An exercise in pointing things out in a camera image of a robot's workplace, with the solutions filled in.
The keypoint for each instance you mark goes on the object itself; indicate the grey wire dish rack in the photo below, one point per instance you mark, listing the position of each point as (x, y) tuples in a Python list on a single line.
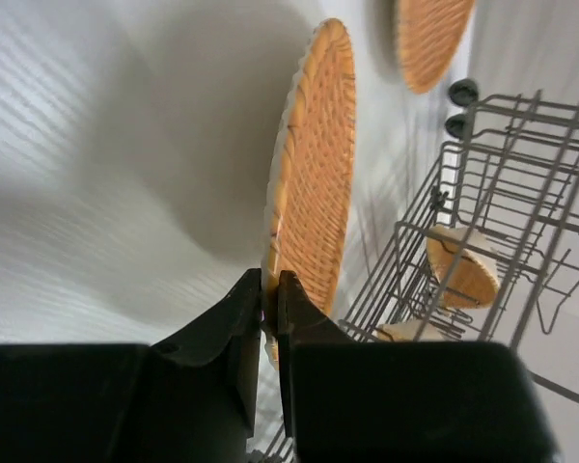
[(490, 243)]

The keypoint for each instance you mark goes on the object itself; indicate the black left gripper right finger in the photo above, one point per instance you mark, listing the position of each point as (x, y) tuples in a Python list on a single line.
[(410, 401)]

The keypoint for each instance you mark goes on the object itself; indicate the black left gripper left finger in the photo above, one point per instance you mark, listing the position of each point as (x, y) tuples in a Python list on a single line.
[(188, 398)]

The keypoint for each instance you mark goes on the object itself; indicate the fish-shaped woven plate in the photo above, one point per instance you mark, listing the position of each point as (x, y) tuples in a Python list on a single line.
[(474, 283), (406, 331)]

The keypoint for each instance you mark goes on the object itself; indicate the round woven plate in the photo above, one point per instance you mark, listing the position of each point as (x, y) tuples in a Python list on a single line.
[(310, 178), (428, 34)]

